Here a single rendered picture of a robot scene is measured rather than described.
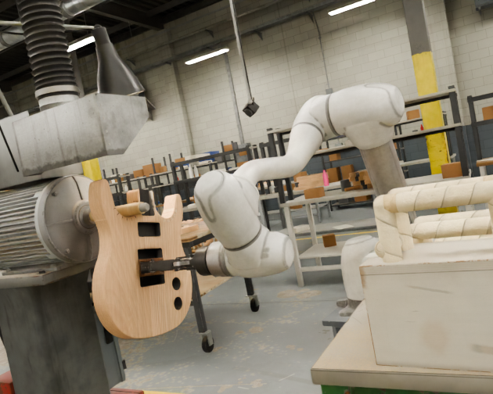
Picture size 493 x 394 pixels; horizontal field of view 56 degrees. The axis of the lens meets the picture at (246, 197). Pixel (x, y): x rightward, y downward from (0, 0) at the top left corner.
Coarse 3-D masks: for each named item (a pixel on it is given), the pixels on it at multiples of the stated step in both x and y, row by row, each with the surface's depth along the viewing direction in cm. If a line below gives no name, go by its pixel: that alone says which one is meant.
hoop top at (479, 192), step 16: (400, 192) 75; (416, 192) 72; (432, 192) 71; (448, 192) 70; (464, 192) 68; (480, 192) 67; (384, 208) 75; (400, 208) 74; (416, 208) 73; (432, 208) 72
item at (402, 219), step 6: (396, 216) 82; (402, 216) 82; (402, 222) 82; (408, 222) 82; (402, 228) 82; (408, 228) 82; (402, 234) 82; (408, 234) 82; (408, 240) 82; (402, 246) 82; (408, 246) 82
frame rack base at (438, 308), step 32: (416, 256) 76; (448, 256) 72; (480, 256) 69; (384, 288) 76; (416, 288) 73; (448, 288) 70; (480, 288) 68; (384, 320) 76; (416, 320) 74; (448, 320) 71; (480, 320) 69; (384, 352) 77; (416, 352) 74; (448, 352) 72; (480, 352) 69
